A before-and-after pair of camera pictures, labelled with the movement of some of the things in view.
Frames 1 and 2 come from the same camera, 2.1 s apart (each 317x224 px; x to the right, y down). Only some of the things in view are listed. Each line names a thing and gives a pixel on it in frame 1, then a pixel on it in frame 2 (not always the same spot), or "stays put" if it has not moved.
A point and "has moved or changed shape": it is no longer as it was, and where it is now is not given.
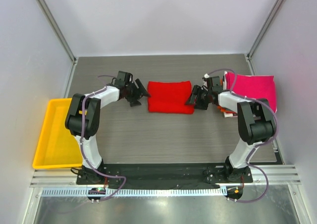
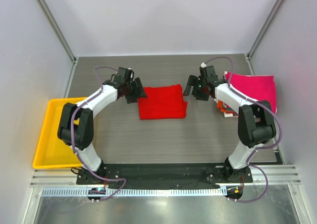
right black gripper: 199,97 → 194,85
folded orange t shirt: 225,110 stays put
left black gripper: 133,101 stays put
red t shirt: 170,97 has moved or changed shape
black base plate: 189,174 stays put
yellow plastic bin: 58,147 stays put
